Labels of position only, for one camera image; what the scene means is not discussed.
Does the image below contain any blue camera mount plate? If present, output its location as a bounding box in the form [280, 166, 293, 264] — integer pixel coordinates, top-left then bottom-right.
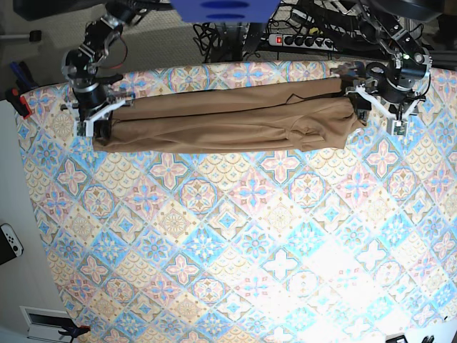
[170, 0, 280, 23]

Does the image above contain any white power strip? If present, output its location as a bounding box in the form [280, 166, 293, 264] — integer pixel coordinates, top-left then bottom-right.
[268, 34, 337, 52]

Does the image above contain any blue handled clamp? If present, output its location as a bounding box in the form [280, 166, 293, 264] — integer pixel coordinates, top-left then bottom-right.
[9, 61, 39, 92]

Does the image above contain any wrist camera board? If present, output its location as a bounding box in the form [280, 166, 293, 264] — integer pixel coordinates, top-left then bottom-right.
[388, 120, 408, 136]
[74, 121, 94, 138]

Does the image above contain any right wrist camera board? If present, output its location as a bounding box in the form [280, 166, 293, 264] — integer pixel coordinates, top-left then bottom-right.
[74, 121, 94, 138]

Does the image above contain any orange black bottom clamp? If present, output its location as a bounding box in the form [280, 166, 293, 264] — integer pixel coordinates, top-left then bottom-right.
[58, 326, 91, 340]

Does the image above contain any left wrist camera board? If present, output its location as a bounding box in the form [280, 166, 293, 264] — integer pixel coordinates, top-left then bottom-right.
[388, 120, 408, 136]

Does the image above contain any white wall vent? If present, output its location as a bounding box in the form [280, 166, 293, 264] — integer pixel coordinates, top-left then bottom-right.
[19, 306, 73, 342]

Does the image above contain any patterned tile tablecloth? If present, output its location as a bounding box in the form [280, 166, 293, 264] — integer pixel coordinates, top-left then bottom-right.
[16, 70, 456, 342]

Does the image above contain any white game controller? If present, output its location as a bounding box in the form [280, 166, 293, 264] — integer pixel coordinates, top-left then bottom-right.
[1, 223, 24, 257]

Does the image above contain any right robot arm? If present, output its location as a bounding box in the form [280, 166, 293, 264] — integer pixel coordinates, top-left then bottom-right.
[61, 1, 138, 140]

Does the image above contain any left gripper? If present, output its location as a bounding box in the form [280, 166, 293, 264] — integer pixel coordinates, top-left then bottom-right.
[343, 80, 427, 136]

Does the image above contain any brown t-shirt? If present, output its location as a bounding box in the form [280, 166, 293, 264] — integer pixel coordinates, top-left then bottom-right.
[92, 78, 366, 154]

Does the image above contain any red black table clamp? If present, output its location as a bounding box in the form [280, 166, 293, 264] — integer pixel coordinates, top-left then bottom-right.
[5, 88, 32, 119]

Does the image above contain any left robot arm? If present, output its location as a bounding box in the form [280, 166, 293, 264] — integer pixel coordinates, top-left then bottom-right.
[345, 1, 432, 136]

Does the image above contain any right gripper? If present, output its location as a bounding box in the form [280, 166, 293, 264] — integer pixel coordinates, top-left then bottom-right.
[60, 98, 133, 140]

